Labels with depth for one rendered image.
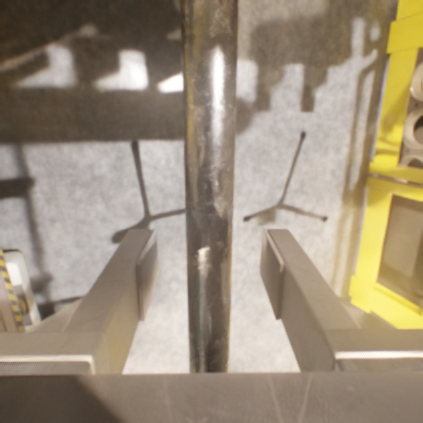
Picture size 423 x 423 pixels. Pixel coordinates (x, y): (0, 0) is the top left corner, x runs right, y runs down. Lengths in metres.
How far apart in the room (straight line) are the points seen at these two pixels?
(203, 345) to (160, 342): 1.14
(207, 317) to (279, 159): 1.07
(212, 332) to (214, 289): 0.03
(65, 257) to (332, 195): 1.06
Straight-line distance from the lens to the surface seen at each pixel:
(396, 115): 1.45
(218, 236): 0.15
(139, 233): 0.15
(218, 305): 0.17
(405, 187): 1.41
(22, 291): 1.00
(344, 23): 1.38
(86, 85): 1.01
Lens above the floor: 1.00
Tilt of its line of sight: 63 degrees down
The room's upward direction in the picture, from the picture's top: 128 degrees clockwise
